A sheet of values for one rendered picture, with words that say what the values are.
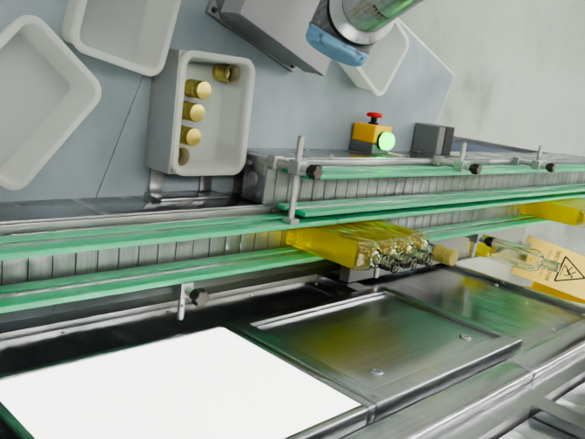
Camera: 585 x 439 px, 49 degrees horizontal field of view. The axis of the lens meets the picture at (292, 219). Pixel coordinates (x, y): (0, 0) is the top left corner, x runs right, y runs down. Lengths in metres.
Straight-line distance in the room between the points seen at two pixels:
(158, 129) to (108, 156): 0.10
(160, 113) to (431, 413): 0.69
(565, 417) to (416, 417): 0.28
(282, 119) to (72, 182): 0.51
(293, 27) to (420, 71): 0.62
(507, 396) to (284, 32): 0.77
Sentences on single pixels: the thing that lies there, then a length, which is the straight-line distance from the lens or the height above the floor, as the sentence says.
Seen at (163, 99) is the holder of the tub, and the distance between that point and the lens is 1.20.
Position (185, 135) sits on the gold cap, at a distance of 1.21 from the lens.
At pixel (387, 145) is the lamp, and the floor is 0.85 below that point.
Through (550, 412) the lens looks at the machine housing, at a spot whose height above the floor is 1.46.
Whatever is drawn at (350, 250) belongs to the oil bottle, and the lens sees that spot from 1.23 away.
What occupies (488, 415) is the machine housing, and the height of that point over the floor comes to 1.41.
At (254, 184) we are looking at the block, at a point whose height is 0.86.
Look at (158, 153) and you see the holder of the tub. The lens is 1.21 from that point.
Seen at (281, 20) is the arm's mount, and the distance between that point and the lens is 1.29.
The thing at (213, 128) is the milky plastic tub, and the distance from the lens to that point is 1.30.
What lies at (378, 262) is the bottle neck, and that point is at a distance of 1.21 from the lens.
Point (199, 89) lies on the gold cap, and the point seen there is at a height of 0.81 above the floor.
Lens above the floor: 1.78
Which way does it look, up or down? 42 degrees down
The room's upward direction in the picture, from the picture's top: 109 degrees clockwise
